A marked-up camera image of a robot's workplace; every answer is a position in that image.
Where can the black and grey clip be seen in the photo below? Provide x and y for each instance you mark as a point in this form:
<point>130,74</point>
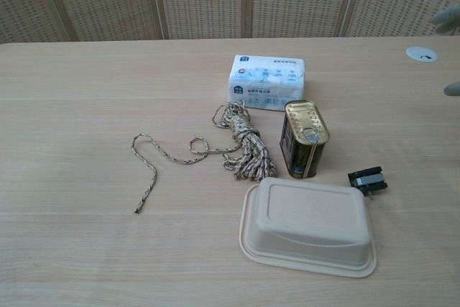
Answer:
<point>368,182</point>

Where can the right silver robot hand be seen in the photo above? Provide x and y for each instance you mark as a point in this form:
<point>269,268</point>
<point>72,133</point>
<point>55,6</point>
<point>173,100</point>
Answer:
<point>449,19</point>

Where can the beige upturned food tray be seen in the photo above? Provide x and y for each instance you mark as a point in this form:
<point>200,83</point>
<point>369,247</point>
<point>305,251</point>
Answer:
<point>309,228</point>

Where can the gold and black tin can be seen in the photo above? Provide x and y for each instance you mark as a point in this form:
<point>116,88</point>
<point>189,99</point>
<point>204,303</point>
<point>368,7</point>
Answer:
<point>305,138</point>

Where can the white tissue paper pack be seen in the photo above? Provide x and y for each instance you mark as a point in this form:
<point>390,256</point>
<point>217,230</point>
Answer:
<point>267,78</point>

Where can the grey round table grommet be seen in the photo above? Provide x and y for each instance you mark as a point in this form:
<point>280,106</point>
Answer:
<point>421,54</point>

